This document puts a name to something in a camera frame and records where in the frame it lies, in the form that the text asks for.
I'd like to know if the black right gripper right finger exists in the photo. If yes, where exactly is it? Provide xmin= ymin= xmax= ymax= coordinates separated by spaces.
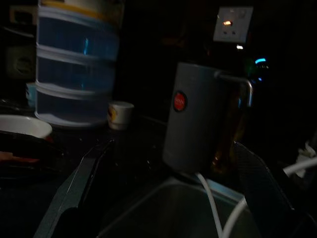
xmin=233 ymin=140 xmax=317 ymax=238

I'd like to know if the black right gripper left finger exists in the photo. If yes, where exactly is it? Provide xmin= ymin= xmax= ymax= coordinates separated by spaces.
xmin=33 ymin=139 xmax=116 ymax=238

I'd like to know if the black pan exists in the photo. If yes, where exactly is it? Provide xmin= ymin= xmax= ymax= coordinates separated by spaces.
xmin=0 ymin=130 xmax=66 ymax=174

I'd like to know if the amber glass bottle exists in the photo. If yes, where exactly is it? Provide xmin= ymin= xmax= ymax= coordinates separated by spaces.
xmin=210 ymin=86 xmax=248 ymax=176

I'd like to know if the white bowl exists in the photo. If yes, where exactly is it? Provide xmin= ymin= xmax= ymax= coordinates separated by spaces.
xmin=0 ymin=114 xmax=53 ymax=139

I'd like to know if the small white cup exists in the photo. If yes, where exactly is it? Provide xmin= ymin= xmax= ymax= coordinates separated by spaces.
xmin=107 ymin=101 xmax=135 ymax=131

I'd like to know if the steel sink basin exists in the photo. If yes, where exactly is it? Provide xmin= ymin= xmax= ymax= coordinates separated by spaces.
xmin=96 ymin=177 xmax=263 ymax=238

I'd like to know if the grey mug with red logo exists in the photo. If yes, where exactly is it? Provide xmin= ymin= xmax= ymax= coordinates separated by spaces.
xmin=162 ymin=61 xmax=254 ymax=174

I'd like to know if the blue translucent stacked drawer tower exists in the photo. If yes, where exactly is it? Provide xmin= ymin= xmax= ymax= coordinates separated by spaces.
xmin=34 ymin=0 xmax=120 ymax=127

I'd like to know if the dark appliance with blue light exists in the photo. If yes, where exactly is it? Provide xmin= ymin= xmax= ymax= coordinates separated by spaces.
xmin=244 ymin=57 xmax=270 ymax=84

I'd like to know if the white cable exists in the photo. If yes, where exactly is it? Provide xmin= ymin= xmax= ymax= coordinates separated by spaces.
xmin=222 ymin=156 xmax=317 ymax=238
xmin=195 ymin=172 xmax=225 ymax=238

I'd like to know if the white wall socket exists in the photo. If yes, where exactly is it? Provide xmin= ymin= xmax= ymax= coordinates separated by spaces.
xmin=212 ymin=6 xmax=254 ymax=43

